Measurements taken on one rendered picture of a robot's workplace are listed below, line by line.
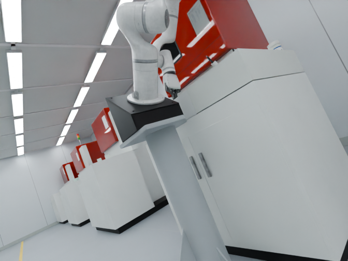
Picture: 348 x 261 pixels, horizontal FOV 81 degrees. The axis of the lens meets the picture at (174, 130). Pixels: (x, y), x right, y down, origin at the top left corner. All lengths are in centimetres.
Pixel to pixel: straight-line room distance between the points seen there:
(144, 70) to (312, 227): 94
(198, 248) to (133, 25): 101
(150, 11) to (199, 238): 98
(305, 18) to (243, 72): 221
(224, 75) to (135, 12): 45
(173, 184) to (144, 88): 47
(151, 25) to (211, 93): 40
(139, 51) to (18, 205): 821
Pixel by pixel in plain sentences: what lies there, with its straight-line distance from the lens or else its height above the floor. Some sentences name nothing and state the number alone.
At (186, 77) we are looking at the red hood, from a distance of 193.
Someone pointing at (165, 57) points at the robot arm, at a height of 123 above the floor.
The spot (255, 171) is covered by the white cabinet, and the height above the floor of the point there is 46.
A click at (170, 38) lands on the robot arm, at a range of 136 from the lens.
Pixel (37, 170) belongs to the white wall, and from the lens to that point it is 898.
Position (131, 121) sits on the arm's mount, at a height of 87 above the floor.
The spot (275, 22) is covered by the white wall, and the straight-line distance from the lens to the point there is 320.
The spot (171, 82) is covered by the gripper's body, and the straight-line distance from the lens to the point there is 127.
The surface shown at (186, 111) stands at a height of 86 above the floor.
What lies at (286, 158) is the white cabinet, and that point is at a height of 49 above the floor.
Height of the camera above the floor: 67
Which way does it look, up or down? 6 degrees up
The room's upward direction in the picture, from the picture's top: 23 degrees counter-clockwise
